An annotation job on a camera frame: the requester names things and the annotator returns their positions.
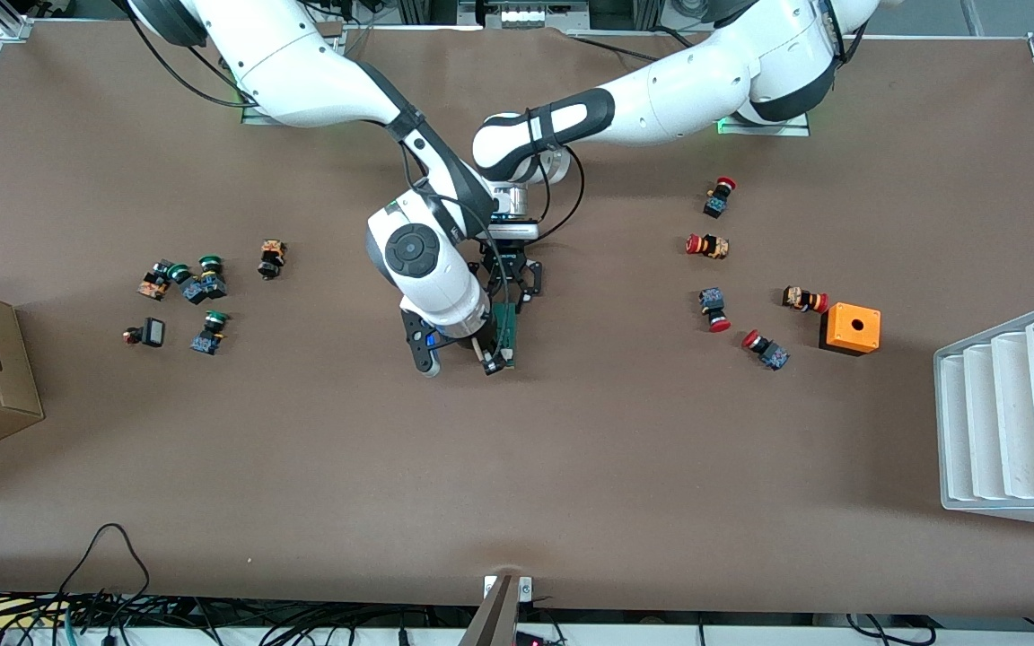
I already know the green load switch white handle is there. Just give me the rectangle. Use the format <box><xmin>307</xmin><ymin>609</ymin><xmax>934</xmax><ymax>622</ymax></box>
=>
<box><xmin>488</xmin><ymin>301</ymin><xmax>520</xmax><ymax>371</ymax></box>

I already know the brown table cover mat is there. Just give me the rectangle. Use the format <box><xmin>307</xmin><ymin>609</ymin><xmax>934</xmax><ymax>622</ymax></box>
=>
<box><xmin>0</xmin><ymin>20</ymin><xmax>1034</xmax><ymax>620</ymax></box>

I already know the red mushroom button blue block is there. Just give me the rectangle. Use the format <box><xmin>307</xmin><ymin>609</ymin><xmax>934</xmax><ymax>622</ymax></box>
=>
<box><xmin>698</xmin><ymin>287</ymin><xmax>732</xmax><ymax>334</ymax></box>
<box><xmin>703</xmin><ymin>176</ymin><xmax>738</xmax><ymax>219</ymax></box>
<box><xmin>740</xmin><ymin>328</ymin><xmax>791</xmax><ymax>372</ymax></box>

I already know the green push button blue block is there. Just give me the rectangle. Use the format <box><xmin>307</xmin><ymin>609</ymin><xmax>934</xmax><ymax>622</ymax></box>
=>
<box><xmin>167</xmin><ymin>263</ymin><xmax>209</xmax><ymax>306</ymax></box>
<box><xmin>190</xmin><ymin>310</ymin><xmax>231</xmax><ymax>356</ymax></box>
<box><xmin>197</xmin><ymin>255</ymin><xmax>230</xmax><ymax>301</ymax></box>

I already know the red pilot light black housing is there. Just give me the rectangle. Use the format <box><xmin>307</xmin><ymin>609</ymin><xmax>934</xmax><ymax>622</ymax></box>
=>
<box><xmin>122</xmin><ymin>317</ymin><xmax>167</xmax><ymax>349</ymax></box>

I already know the white stepped tray rack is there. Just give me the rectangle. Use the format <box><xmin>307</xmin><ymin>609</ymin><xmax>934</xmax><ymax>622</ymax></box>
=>
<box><xmin>933</xmin><ymin>299</ymin><xmax>1034</xmax><ymax>532</ymax></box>

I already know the yellow label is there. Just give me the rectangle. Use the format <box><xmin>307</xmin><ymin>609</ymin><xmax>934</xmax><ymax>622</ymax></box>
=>
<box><xmin>0</xmin><ymin>599</ymin><xmax>65</xmax><ymax>629</ymax></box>

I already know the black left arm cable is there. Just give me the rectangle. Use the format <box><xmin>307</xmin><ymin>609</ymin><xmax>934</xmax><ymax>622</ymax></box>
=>
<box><xmin>524</xmin><ymin>108</ymin><xmax>586</xmax><ymax>243</ymax></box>

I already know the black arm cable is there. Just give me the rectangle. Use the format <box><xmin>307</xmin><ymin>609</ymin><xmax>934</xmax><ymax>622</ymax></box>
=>
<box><xmin>524</xmin><ymin>108</ymin><xmax>586</xmax><ymax>243</ymax></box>
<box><xmin>127</xmin><ymin>0</ymin><xmax>518</xmax><ymax>360</ymax></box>

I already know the black cable across mat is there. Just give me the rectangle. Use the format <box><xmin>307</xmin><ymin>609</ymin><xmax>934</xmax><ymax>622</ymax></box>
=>
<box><xmin>571</xmin><ymin>34</ymin><xmax>662</xmax><ymax>62</ymax></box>

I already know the aluminium camera post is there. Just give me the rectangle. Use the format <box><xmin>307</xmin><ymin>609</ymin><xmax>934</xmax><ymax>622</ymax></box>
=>
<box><xmin>459</xmin><ymin>574</ymin><xmax>520</xmax><ymax>646</ymax></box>

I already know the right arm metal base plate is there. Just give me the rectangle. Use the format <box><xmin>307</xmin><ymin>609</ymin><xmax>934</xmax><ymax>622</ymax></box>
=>
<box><xmin>239</xmin><ymin>88</ymin><xmax>283</xmax><ymax>127</ymax></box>

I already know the orange button enclosure box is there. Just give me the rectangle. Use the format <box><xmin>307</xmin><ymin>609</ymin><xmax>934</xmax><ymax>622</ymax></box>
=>
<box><xmin>819</xmin><ymin>302</ymin><xmax>882</xmax><ymax>358</ymax></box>

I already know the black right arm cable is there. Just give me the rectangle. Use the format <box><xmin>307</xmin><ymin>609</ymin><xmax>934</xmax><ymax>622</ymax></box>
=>
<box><xmin>127</xmin><ymin>0</ymin><xmax>518</xmax><ymax>360</ymax></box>

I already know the black looped cable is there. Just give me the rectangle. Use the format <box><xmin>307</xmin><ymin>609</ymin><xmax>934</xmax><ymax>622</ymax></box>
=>
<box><xmin>57</xmin><ymin>523</ymin><xmax>152</xmax><ymax>598</ymax></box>

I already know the black cable tangle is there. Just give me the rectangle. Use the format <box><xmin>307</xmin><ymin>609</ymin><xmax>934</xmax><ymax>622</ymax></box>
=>
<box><xmin>0</xmin><ymin>588</ymin><xmax>482</xmax><ymax>646</ymax></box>

